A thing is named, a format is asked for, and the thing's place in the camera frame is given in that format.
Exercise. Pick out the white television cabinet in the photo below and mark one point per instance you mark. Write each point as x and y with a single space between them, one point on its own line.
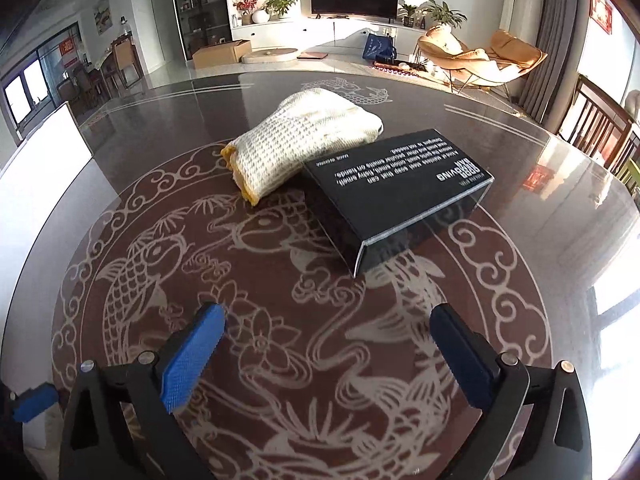
320 35

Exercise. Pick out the grey curtain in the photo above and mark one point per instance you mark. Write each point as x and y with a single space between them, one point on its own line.
550 20

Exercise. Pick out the red square window decoration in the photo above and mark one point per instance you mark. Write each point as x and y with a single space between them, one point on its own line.
601 10

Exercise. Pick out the round wooden board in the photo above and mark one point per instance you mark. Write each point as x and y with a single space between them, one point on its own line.
270 55

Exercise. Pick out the small potted plant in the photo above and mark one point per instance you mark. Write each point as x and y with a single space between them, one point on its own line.
409 15

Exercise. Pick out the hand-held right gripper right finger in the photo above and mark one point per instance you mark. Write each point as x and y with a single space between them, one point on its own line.
465 355

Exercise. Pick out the framed wall painting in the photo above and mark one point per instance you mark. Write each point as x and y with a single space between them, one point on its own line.
102 15

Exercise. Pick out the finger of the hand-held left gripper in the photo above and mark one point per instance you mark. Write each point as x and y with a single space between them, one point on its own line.
35 401

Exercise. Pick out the brown slatted wooden chair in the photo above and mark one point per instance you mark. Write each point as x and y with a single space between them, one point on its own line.
595 120

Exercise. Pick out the brown cardboard box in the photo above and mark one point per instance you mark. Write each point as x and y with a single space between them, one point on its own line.
220 54

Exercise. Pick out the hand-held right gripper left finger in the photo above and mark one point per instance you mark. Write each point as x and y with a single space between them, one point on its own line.
192 355

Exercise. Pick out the red flowers in pot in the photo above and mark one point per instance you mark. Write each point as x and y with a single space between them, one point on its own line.
246 7

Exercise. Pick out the red window poster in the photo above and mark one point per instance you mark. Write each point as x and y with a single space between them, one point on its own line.
69 51

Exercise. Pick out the green potted plant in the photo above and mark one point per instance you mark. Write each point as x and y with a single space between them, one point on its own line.
281 6

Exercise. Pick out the light wooden dining chair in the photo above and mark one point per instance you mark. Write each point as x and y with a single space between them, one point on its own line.
125 60

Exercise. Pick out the blue tote bag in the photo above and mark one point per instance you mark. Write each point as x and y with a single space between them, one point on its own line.
379 47

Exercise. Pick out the white round vase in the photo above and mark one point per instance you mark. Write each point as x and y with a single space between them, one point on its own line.
260 16

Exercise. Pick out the cream knitted glove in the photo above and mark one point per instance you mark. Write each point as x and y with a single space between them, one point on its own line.
300 145

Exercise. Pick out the large leafy potted plant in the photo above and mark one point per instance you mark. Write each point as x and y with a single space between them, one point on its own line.
445 12

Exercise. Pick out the black rectangular box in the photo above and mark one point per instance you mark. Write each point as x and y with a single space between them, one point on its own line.
400 195

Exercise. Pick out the orange lounge chair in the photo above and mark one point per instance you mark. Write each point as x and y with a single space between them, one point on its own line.
510 57

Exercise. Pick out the dark glass display cabinet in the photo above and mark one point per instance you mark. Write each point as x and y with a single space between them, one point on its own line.
197 10

